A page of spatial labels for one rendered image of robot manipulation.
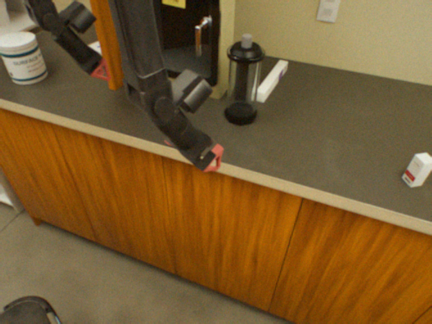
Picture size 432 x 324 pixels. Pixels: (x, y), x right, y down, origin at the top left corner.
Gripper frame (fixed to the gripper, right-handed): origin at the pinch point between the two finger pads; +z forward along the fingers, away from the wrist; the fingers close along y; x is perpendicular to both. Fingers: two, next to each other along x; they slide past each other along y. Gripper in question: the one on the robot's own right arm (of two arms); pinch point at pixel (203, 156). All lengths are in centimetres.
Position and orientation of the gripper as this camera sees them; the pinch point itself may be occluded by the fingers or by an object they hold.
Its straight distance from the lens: 79.7
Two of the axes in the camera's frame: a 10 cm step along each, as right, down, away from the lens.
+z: 3.8, 4.1, 8.3
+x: -6.5, 7.5, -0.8
